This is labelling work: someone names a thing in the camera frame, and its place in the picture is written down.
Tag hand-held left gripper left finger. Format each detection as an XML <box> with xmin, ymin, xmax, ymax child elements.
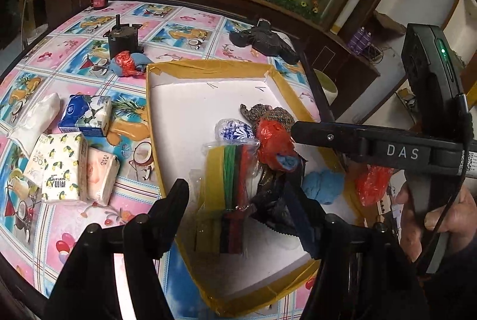
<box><xmin>45</xmin><ymin>178</ymin><xmax>191</xmax><ymax>320</ymax></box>

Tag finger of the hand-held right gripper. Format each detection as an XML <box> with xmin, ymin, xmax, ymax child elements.
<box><xmin>291</xmin><ymin>121</ymin><xmax>369</xmax><ymax>164</ymax></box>

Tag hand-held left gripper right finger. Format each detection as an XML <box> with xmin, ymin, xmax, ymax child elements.
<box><xmin>285</xmin><ymin>185</ymin><xmax>422</xmax><ymax>320</ymax></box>

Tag black foil packet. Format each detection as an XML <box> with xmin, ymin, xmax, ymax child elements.
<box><xmin>250</xmin><ymin>171</ymin><xmax>310</xmax><ymax>240</ymax></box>

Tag blue knitted towel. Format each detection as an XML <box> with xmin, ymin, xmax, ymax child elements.
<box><xmin>301</xmin><ymin>170</ymin><xmax>345</xmax><ymax>211</ymax></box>

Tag blue cloth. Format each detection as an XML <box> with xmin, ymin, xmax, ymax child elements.
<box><xmin>274</xmin><ymin>152</ymin><xmax>299</xmax><ymax>172</ymax></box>

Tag pack of coloured strips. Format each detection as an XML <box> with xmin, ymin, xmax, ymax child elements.
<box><xmin>192</xmin><ymin>139</ymin><xmax>261</xmax><ymax>257</ymax></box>

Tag red plastic bag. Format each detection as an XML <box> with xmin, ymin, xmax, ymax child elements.
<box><xmin>255</xmin><ymin>118</ymin><xmax>302</xmax><ymax>173</ymax></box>
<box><xmin>114</xmin><ymin>51</ymin><xmax>140</xmax><ymax>77</ymax></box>
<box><xmin>354</xmin><ymin>165</ymin><xmax>395</xmax><ymax>208</ymax></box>

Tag brown patterned cloth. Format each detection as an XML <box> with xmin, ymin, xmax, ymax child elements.
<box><xmin>239</xmin><ymin>103</ymin><xmax>295</xmax><ymax>136</ymax></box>

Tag peach tissue pack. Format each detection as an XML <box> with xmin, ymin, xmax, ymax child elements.
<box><xmin>86</xmin><ymin>149</ymin><xmax>120</xmax><ymax>206</ymax></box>

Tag white foam box yellow tape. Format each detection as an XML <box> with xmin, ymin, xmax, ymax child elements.
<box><xmin>145</xmin><ymin>59</ymin><xmax>373</xmax><ymax>317</ymax></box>

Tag blue tissue pack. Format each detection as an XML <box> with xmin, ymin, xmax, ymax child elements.
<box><xmin>58</xmin><ymin>94</ymin><xmax>112</xmax><ymax>138</ymax></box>

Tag red and blue toy bundle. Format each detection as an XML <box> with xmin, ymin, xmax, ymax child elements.
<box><xmin>108</xmin><ymin>54</ymin><xmax>150</xmax><ymax>77</ymax></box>

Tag white tissue pack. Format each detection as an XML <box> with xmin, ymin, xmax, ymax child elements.
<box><xmin>7</xmin><ymin>92</ymin><xmax>62</xmax><ymax>157</ymax></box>

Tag person's right hand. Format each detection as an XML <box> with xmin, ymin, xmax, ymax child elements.
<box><xmin>395</xmin><ymin>181</ymin><xmax>477</xmax><ymax>262</ymax></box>

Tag purple bottles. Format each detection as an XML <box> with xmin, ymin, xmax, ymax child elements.
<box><xmin>348</xmin><ymin>27</ymin><xmax>373</xmax><ymax>54</ymax></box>

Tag black crumpled bag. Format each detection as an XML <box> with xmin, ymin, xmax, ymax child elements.
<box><xmin>228</xmin><ymin>18</ymin><xmax>301</xmax><ymax>63</ymax></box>

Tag black motor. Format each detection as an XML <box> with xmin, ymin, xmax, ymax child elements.
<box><xmin>102</xmin><ymin>14</ymin><xmax>144</xmax><ymax>60</ymax></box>

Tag printed tablecloth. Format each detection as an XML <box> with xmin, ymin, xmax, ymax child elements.
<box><xmin>0</xmin><ymin>0</ymin><xmax>336</xmax><ymax>320</ymax></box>

